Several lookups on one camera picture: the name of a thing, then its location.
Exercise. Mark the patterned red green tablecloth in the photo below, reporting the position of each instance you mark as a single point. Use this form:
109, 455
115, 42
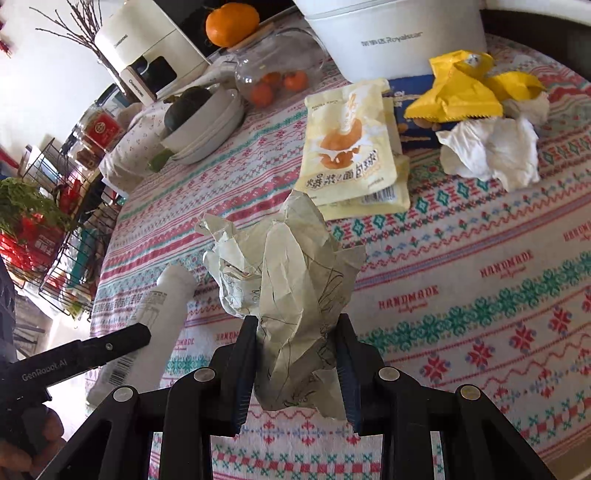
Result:
471, 284

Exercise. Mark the white tissue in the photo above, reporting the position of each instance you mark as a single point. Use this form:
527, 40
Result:
498, 148

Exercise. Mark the yellow wrapper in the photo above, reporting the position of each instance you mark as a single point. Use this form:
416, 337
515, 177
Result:
464, 89

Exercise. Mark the white dotted cloth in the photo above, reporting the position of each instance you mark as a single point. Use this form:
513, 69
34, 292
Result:
126, 165

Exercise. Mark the large orange fruit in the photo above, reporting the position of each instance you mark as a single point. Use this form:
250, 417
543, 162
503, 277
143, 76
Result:
231, 23

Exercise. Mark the cream snack pouch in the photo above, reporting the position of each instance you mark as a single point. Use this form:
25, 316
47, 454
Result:
353, 163

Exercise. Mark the white electric cooking pot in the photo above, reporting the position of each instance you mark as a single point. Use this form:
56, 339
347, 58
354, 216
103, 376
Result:
393, 39

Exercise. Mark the dark green avocado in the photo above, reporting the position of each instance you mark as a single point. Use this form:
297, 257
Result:
184, 106

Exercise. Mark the stacked white plates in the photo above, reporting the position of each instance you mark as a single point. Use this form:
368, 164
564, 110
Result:
207, 129

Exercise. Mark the red labelled jar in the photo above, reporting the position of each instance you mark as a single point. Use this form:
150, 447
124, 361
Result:
98, 130

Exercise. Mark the person's left hand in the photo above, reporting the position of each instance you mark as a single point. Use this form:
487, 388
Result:
17, 463

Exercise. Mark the blue almond snack box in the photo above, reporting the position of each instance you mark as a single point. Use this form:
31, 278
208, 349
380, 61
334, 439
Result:
404, 92

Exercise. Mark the black wire rack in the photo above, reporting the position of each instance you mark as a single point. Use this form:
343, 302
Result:
66, 265

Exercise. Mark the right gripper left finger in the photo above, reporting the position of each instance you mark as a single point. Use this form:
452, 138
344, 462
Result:
211, 401

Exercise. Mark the white kitchen appliance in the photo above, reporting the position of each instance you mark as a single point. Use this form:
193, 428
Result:
155, 47

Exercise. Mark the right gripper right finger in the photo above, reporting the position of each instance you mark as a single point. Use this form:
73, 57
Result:
383, 400

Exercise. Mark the beige paper wrapper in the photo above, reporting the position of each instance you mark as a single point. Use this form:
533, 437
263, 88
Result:
291, 274

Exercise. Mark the dried branch decoration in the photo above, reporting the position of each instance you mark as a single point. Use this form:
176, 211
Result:
86, 20

